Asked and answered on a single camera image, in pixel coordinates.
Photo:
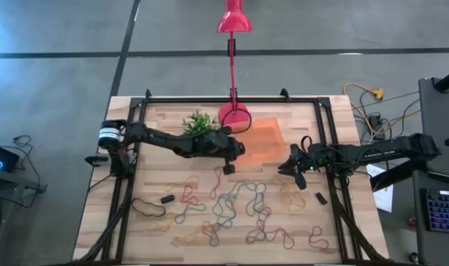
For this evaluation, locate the grey metal stand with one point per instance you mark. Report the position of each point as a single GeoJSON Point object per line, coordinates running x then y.
{"type": "Point", "coordinates": [25, 184]}

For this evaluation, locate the small red object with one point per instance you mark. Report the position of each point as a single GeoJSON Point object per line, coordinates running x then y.
{"type": "Point", "coordinates": [413, 222]}

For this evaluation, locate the orange translucent plastic bin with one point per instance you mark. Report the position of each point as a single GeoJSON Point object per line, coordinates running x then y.
{"type": "Point", "coordinates": [263, 144]}

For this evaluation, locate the black rubber band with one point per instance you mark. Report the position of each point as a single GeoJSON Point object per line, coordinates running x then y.
{"type": "Point", "coordinates": [150, 215]}

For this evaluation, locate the white paper sheet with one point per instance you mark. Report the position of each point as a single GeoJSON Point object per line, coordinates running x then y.
{"type": "Point", "coordinates": [385, 197]}

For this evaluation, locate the small black block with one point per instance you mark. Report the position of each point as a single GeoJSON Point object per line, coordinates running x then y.
{"type": "Point", "coordinates": [321, 198]}
{"type": "Point", "coordinates": [167, 198]}

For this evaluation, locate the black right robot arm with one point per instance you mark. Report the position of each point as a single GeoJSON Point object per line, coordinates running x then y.
{"type": "Point", "coordinates": [376, 153]}

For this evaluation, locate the backlit black keyboard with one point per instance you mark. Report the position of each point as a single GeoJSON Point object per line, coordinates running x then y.
{"type": "Point", "coordinates": [444, 212]}

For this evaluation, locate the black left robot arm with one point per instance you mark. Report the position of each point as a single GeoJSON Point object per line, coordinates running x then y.
{"type": "Point", "coordinates": [154, 137]}

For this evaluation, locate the red rubber band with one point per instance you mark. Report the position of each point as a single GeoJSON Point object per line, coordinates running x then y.
{"type": "Point", "coordinates": [267, 213]}
{"type": "Point", "coordinates": [291, 244]}
{"type": "Point", "coordinates": [326, 244]}
{"type": "Point", "coordinates": [203, 227]}
{"type": "Point", "coordinates": [184, 199]}
{"type": "Point", "coordinates": [212, 196]}

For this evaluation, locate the grey desk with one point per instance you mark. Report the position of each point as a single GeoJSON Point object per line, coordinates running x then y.
{"type": "Point", "coordinates": [436, 122]}
{"type": "Point", "coordinates": [418, 236]}

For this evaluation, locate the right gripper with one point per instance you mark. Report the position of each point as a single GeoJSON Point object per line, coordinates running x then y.
{"type": "Point", "coordinates": [305, 160]}

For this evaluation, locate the black box blue light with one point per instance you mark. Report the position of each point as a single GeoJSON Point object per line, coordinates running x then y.
{"type": "Point", "coordinates": [4, 155]}

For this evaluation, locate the red desk lamp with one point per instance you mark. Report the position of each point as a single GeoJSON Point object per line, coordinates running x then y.
{"type": "Point", "coordinates": [233, 22]}

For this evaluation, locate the black power adapter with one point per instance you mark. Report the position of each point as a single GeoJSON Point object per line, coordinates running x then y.
{"type": "Point", "coordinates": [376, 123]}

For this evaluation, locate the green plant white pot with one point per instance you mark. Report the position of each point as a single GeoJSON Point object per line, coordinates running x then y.
{"type": "Point", "coordinates": [198, 123]}

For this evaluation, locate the black diagonal bar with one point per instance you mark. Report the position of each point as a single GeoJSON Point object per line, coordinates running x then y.
{"type": "Point", "coordinates": [398, 174]}

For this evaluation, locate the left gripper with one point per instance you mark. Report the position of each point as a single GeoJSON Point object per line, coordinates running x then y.
{"type": "Point", "coordinates": [235, 147]}

